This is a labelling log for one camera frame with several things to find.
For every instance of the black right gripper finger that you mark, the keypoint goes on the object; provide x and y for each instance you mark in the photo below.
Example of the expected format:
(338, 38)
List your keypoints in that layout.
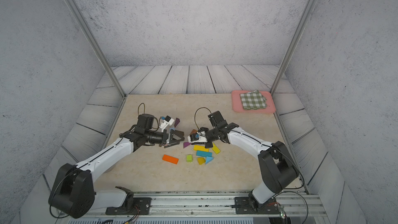
(209, 145)
(203, 130)

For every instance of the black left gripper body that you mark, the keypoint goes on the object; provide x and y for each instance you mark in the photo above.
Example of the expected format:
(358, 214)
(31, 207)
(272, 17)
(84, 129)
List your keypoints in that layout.
(155, 138)

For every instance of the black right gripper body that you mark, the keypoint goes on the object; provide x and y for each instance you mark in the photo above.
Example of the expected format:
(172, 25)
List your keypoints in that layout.
(212, 135)

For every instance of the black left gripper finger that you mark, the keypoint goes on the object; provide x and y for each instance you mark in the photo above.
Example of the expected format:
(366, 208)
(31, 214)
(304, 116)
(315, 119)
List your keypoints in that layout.
(175, 135)
(171, 143)

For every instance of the lime green long block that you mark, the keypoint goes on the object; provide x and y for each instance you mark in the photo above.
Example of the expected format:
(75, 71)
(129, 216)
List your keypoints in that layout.
(215, 149)

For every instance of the purple rectangular wooden block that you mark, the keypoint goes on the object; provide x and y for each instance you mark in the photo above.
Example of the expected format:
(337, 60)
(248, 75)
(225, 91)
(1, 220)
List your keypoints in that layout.
(186, 144)

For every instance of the orange long wooden block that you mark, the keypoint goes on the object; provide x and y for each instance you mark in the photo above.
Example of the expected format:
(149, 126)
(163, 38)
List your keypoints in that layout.
(170, 159)

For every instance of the teal long wooden block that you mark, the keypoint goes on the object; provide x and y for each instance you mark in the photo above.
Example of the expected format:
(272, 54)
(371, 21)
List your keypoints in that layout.
(203, 153)

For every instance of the yellow long wooden block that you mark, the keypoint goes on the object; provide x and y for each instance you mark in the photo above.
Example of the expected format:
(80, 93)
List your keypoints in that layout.
(200, 148)

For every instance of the light blue triangle block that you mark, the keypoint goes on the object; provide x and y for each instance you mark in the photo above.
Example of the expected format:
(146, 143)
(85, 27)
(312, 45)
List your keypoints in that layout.
(208, 159)

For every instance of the green small cube block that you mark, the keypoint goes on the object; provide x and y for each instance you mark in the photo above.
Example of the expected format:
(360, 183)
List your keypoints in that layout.
(189, 158)

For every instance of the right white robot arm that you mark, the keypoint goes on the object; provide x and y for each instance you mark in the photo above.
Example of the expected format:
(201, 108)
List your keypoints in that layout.
(276, 166)

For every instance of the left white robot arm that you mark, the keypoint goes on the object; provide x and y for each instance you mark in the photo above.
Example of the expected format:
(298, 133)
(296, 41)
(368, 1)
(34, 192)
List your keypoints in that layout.
(73, 190)

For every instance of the pink tray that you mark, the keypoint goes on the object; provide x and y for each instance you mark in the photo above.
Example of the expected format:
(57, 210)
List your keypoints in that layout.
(237, 105)

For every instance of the green checkered cloth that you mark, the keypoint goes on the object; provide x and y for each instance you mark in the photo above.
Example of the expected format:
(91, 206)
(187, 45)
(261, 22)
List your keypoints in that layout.
(253, 100)

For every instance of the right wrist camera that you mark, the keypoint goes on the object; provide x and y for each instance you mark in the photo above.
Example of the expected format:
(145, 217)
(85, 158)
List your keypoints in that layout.
(197, 138)

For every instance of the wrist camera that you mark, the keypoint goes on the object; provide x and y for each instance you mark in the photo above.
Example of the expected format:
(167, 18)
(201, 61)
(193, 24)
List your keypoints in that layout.
(165, 122)
(197, 138)

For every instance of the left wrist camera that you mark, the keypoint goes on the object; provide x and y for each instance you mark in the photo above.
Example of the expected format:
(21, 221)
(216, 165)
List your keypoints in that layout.
(165, 122)

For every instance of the left aluminium frame post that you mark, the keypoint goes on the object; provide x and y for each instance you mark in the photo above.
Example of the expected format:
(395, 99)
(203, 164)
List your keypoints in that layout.
(76, 12)

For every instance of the aluminium frame post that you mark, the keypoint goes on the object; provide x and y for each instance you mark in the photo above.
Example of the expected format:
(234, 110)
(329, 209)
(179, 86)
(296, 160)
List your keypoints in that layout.
(307, 11)
(76, 12)

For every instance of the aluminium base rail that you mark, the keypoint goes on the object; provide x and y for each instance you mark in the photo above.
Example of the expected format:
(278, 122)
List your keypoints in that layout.
(211, 207)

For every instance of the right aluminium frame post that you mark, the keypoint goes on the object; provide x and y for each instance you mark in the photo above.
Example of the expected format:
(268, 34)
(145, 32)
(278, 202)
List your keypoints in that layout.
(307, 11)

